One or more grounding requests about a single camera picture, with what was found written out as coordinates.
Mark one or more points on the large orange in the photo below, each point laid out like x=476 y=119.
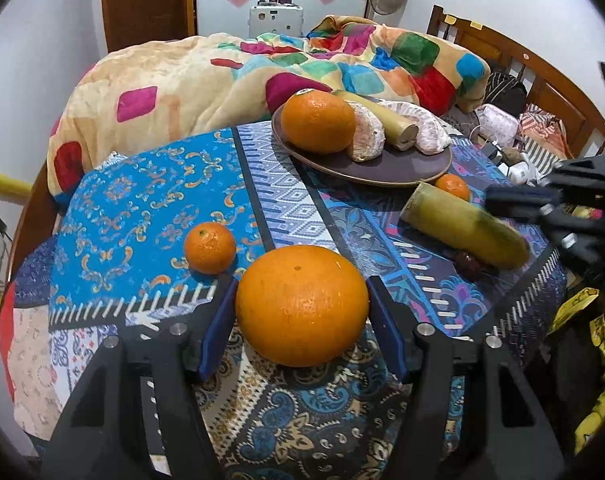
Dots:
x=301 y=305
x=318 y=122

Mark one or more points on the large back orange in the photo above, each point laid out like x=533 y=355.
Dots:
x=301 y=305

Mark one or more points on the yellow sugarcane piece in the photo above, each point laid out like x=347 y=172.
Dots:
x=400 y=132

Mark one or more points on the colourful patchwork blanket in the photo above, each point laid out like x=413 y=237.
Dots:
x=152 y=94

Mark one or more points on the wooden bed headboard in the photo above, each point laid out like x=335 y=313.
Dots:
x=548 y=87

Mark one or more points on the large front orange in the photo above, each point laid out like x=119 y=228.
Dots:
x=318 y=122

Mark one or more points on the blue patterned patchwork cloth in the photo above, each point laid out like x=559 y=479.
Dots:
x=302 y=390

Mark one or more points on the purple ceramic plate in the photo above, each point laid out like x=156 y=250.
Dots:
x=392 y=169

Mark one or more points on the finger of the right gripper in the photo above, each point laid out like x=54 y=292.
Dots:
x=579 y=181
x=537 y=219

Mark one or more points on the small mandarin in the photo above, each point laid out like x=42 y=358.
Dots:
x=454 y=185
x=209 y=248

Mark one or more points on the green sugarcane piece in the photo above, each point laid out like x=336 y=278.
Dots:
x=462 y=226

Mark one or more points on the brown wooden door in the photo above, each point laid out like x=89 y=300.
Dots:
x=130 y=22

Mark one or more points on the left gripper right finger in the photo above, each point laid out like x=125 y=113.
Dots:
x=471 y=412

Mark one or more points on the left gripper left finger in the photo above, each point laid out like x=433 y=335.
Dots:
x=133 y=414

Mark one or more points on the white bedside cabinet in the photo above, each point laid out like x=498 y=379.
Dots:
x=282 y=17

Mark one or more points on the black backpack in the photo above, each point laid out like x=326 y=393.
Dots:
x=506 y=92

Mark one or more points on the dark red jujube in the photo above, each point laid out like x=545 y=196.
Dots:
x=468 y=266

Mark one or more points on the pink quilted pouch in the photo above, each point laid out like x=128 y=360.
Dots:
x=497 y=125

